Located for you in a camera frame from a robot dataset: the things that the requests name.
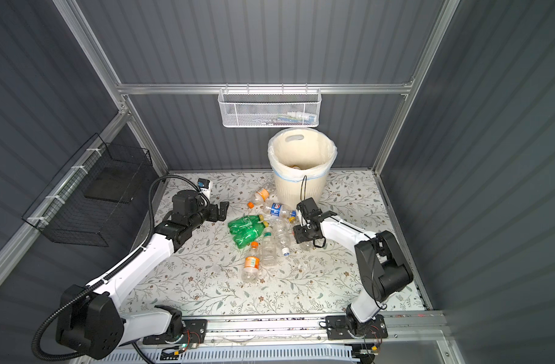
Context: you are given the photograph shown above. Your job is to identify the clear bottle orange label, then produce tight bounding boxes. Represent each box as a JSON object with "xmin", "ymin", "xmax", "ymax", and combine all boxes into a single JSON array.
[{"xmin": 242, "ymin": 241, "xmax": 260, "ymax": 283}]

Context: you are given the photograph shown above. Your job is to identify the aluminium front rail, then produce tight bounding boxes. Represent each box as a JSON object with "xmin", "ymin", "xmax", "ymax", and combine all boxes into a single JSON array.
[{"xmin": 184, "ymin": 311, "xmax": 452, "ymax": 346}]

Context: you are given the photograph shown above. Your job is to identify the green soda bottle yellow cap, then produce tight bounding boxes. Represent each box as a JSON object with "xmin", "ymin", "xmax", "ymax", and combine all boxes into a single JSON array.
[{"xmin": 233, "ymin": 221, "xmax": 269, "ymax": 249}]

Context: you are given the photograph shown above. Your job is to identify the white wire wall basket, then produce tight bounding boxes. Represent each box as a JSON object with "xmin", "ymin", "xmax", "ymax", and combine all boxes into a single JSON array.
[{"xmin": 218, "ymin": 89, "xmax": 322, "ymax": 128}]

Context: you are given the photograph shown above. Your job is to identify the white ribbed trash bin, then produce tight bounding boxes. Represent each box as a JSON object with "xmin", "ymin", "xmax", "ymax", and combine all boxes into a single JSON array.
[{"xmin": 268, "ymin": 128, "xmax": 338, "ymax": 209}]

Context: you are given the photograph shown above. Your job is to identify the items in white basket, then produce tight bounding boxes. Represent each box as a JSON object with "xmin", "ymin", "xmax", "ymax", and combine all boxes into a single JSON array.
[{"xmin": 252, "ymin": 112, "xmax": 318, "ymax": 127}]

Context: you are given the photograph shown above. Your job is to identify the Pepsi bottle near bin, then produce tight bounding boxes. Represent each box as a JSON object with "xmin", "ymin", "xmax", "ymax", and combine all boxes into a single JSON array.
[{"xmin": 262, "ymin": 202, "xmax": 297, "ymax": 221}]

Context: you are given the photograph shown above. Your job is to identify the black wire wall basket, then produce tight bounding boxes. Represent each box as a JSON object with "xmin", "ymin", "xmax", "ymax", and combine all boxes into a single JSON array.
[{"xmin": 22, "ymin": 139, "xmax": 156, "ymax": 250}]

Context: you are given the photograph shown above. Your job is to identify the small bottle orange cap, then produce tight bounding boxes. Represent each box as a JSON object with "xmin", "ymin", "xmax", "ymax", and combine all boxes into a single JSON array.
[{"xmin": 247, "ymin": 187, "xmax": 272, "ymax": 209}]

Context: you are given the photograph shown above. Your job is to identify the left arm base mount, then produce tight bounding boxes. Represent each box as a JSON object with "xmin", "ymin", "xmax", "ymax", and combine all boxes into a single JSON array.
[{"xmin": 142, "ymin": 319, "xmax": 209, "ymax": 346}]

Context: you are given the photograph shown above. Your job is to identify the clear bottle white cap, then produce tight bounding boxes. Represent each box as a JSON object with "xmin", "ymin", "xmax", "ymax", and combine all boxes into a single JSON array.
[{"xmin": 274, "ymin": 221, "xmax": 291, "ymax": 257}]

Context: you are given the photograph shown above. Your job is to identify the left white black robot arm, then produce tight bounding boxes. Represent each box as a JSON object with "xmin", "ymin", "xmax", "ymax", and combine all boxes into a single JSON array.
[{"xmin": 55, "ymin": 190, "xmax": 229, "ymax": 359}]

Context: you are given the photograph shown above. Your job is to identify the black corrugated cable conduit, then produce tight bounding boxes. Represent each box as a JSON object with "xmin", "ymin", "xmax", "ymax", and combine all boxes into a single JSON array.
[{"xmin": 30, "ymin": 174, "xmax": 206, "ymax": 362}]

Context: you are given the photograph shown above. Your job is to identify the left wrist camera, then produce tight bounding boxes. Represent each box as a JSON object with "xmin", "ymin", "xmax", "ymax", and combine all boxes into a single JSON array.
[{"xmin": 197, "ymin": 178, "xmax": 212, "ymax": 199}]

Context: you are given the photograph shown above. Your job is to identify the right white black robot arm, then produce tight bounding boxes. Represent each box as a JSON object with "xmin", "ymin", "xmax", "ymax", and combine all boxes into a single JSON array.
[{"xmin": 294, "ymin": 198, "xmax": 413, "ymax": 340}]

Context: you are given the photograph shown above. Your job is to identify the clear bottle red label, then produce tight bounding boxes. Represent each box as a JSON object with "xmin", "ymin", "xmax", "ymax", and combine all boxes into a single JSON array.
[{"xmin": 300, "ymin": 241, "xmax": 314, "ymax": 252}]

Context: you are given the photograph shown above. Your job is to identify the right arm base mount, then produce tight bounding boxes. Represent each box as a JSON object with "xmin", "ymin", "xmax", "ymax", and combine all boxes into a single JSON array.
[{"xmin": 318, "ymin": 314, "xmax": 388, "ymax": 342}]

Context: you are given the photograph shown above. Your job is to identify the clear bottle green cap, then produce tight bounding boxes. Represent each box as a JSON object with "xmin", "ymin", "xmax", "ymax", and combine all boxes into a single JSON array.
[{"xmin": 261, "ymin": 232, "xmax": 278, "ymax": 267}]

